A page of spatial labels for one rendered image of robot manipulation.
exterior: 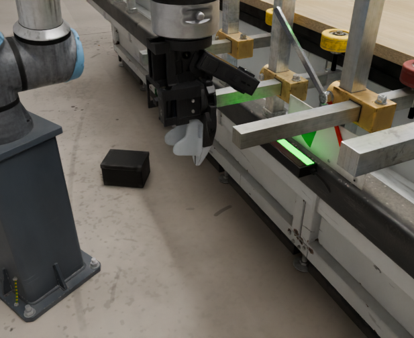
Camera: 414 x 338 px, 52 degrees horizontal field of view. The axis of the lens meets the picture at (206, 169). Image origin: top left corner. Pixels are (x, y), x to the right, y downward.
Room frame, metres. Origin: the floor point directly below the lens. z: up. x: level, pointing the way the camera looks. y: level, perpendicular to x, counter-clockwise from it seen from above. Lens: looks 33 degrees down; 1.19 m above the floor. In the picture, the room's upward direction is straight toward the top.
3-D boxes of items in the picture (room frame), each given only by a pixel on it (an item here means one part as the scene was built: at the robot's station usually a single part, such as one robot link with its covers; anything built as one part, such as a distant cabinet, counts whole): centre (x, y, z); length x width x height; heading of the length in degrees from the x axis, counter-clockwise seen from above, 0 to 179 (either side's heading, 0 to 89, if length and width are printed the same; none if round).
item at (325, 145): (0.79, -0.25, 0.75); 0.26 x 0.01 x 0.10; 25
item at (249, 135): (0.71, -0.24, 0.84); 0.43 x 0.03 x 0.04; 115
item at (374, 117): (0.75, -0.29, 0.85); 0.13 x 0.06 x 0.05; 25
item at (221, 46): (1.16, -0.03, 0.83); 0.43 x 0.03 x 0.04; 115
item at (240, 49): (1.20, -0.08, 0.83); 0.13 x 0.06 x 0.05; 25
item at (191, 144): (0.57, 0.02, 0.86); 0.06 x 0.03 x 0.09; 115
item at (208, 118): (0.57, 0.00, 0.91); 0.05 x 0.02 x 0.09; 25
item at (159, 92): (0.58, 0.03, 0.97); 0.09 x 0.08 x 0.12; 115
